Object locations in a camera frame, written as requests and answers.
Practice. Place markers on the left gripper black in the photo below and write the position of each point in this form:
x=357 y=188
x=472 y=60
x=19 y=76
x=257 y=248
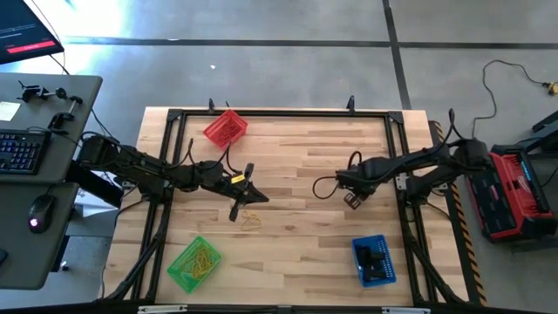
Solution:
x=224 y=185

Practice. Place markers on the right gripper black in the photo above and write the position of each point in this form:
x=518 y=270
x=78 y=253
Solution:
x=359 y=183

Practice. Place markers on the thin yellow rubber band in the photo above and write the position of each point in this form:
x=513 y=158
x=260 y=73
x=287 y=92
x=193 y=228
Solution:
x=205 y=257
x=246 y=216
x=192 y=267

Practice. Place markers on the wide black rubber band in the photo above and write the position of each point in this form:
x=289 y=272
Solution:
x=378 y=264
x=365 y=254
x=370 y=275

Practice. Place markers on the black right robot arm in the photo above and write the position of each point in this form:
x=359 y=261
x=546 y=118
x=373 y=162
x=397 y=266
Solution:
x=427 y=168

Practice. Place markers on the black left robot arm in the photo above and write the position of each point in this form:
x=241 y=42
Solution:
x=148 y=170

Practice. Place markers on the red plastic basket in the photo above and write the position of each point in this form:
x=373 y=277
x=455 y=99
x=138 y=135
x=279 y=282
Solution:
x=226 y=130

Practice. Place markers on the blue plastic basket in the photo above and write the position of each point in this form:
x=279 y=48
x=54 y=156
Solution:
x=374 y=261

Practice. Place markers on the green plastic basket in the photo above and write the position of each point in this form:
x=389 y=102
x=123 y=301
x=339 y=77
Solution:
x=194 y=264

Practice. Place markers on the yellow black hazard tape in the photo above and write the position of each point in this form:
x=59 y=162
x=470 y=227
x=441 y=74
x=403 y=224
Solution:
x=468 y=244

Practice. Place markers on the red and black cart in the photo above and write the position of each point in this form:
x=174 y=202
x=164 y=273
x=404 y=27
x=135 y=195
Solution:
x=510 y=196

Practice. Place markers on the white paper sheet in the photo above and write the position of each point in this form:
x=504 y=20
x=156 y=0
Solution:
x=93 y=205

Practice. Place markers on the grey desk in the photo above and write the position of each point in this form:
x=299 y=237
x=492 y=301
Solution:
x=87 y=83

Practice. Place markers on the black desk clamp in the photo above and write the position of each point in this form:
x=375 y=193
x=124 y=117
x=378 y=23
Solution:
x=63 y=117
x=30 y=92

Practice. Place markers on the black computer mouse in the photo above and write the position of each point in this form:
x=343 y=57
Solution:
x=41 y=211

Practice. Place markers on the black keyboard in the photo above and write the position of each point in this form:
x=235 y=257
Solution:
x=22 y=150

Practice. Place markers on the yellow sticky note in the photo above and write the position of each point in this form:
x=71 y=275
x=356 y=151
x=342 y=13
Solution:
x=8 y=111

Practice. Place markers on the dark desk monitor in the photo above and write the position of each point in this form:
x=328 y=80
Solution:
x=22 y=26

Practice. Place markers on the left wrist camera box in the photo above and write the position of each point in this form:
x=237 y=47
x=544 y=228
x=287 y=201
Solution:
x=243 y=174

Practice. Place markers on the silver metal bracket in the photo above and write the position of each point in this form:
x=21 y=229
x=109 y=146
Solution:
x=161 y=309
x=405 y=311

